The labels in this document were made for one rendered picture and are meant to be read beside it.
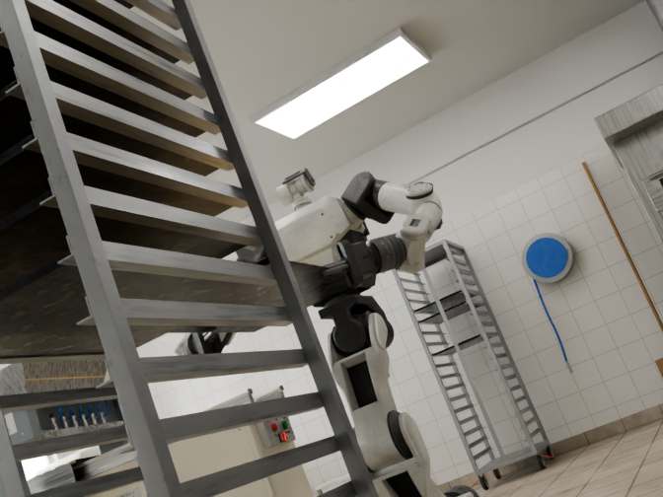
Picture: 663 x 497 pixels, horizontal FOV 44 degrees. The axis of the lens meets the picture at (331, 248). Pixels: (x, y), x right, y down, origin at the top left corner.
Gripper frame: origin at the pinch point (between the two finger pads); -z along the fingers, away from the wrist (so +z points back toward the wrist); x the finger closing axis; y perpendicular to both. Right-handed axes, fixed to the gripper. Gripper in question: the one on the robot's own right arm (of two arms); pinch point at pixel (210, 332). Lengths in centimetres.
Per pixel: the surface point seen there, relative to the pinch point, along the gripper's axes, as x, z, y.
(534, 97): 175, 284, 403
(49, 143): 10, -104, -42
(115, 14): 48, -78, -20
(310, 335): -19, -62, 2
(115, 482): -32, -39, -39
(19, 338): -6, -67, -51
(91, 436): -22, -41, -41
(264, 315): -14, -67, -8
